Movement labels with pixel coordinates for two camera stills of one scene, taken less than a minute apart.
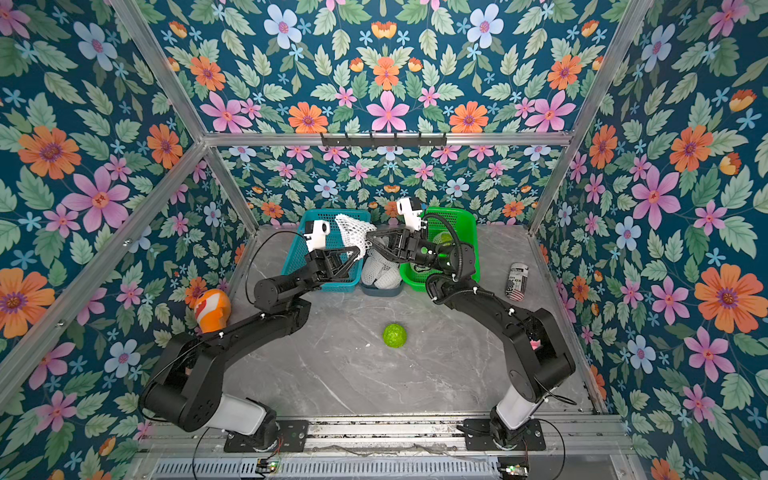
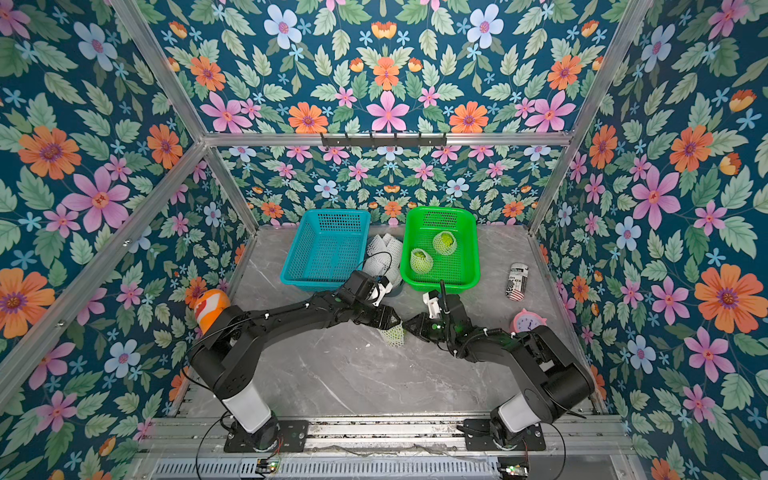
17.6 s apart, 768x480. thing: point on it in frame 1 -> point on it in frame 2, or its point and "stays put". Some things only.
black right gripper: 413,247 -> 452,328
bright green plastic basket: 455,238 stays put
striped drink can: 517,281 stays put
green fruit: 354,234 -> 394,336
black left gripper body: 311,272 -> 374,316
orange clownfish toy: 212,310 stays put
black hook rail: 334,139 stays put
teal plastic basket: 351,279 stays put
